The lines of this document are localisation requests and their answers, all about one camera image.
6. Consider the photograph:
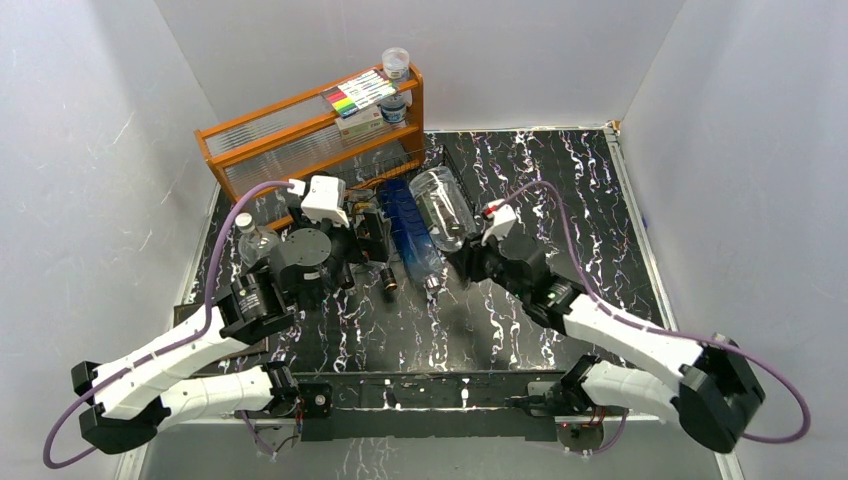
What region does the orange wooden shelf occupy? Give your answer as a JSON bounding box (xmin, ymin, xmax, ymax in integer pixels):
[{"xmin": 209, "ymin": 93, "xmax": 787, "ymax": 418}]
[{"xmin": 194, "ymin": 65, "xmax": 427, "ymax": 202}]

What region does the dark book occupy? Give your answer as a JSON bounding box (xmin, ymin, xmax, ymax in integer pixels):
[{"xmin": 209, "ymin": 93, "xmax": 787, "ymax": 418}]
[{"xmin": 173, "ymin": 301, "xmax": 269, "ymax": 359}]

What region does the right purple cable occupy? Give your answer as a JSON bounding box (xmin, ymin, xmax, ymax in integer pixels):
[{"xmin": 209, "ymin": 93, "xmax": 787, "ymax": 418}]
[{"xmin": 493, "ymin": 180, "xmax": 812, "ymax": 445}]

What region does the clear bottle white cap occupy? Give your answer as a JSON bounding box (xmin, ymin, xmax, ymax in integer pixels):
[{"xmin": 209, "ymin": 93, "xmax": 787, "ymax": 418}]
[{"xmin": 409, "ymin": 166, "xmax": 477, "ymax": 253}]

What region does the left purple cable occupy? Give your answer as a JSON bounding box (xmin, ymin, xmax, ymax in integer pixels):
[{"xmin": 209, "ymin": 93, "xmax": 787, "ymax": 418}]
[{"xmin": 42, "ymin": 180, "xmax": 296, "ymax": 470}]

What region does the blue label jar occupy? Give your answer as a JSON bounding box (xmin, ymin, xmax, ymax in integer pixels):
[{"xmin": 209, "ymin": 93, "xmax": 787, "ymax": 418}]
[{"xmin": 379, "ymin": 93, "xmax": 407, "ymax": 124}]

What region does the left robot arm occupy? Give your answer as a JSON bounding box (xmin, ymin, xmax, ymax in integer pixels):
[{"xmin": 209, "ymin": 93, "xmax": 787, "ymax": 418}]
[{"xmin": 71, "ymin": 210, "xmax": 390, "ymax": 454}]

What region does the clear whisky bottle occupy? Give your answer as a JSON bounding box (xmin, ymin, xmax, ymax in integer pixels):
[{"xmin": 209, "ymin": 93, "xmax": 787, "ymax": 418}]
[{"xmin": 347, "ymin": 188, "xmax": 398, "ymax": 298}]

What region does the purple cable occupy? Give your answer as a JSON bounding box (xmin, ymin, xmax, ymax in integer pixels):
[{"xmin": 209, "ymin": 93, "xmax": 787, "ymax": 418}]
[
  {"xmin": 42, "ymin": 180, "xmax": 296, "ymax": 470},
  {"xmin": 493, "ymin": 180, "xmax": 812, "ymax": 445}
]

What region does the blue glass bottle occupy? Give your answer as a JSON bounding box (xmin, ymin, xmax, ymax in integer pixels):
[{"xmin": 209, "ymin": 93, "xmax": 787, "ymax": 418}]
[{"xmin": 378, "ymin": 178, "xmax": 444, "ymax": 297}]

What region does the dark green wine bottle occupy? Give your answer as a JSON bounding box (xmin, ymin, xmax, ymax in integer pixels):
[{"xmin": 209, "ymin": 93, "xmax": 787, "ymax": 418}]
[{"xmin": 336, "ymin": 262, "xmax": 357, "ymax": 295}]

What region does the black wire wine rack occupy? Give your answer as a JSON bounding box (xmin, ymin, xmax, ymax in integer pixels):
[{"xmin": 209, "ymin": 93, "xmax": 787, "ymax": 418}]
[{"xmin": 314, "ymin": 144, "xmax": 481, "ymax": 253}]

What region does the marker pen set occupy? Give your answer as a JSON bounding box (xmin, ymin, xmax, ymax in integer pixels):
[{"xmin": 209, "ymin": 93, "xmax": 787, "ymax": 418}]
[{"xmin": 321, "ymin": 69, "xmax": 399, "ymax": 118}]

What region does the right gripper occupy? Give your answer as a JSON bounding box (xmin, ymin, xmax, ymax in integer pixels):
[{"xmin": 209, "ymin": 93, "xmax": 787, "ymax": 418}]
[{"xmin": 446, "ymin": 224, "xmax": 529, "ymax": 301}]

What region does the small clear bottle left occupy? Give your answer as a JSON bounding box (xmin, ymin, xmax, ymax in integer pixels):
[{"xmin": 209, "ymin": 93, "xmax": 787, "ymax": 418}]
[{"xmin": 235, "ymin": 212, "xmax": 282, "ymax": 268}]

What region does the clear plastic jar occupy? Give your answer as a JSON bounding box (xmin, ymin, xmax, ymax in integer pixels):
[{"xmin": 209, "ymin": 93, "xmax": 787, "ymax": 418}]
[{"xmin": 381, "ymin": 47, "xmax": 410, "ymax": 83}]

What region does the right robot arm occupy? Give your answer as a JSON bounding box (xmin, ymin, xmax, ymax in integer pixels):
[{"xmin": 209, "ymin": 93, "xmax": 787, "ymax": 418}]
[{"xmin": 447, "ymin": 234, "xmax": 765, "ymax": 453}]

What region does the white cardboard box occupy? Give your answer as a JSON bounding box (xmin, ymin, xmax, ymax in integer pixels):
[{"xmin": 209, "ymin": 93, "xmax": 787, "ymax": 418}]
[{"xmin": 335, "ymin": 105, "xmax": 385, "ymax": 140}]

